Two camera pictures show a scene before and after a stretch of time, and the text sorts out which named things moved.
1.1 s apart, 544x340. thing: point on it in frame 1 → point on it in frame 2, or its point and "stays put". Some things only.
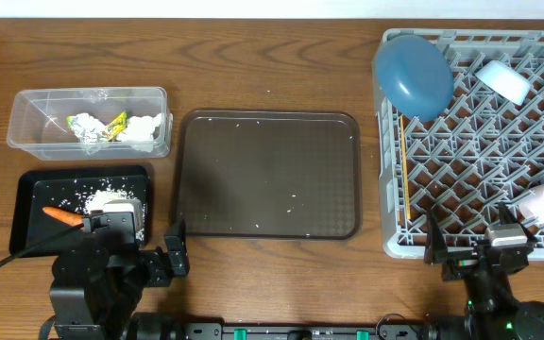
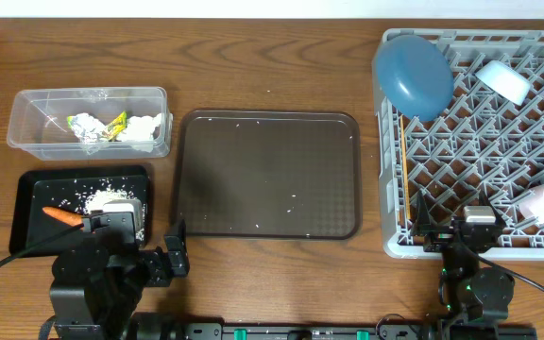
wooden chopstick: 405,169 stays put
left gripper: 164,269 stays put
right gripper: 459,261 → 439,236
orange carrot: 69,216 stays put
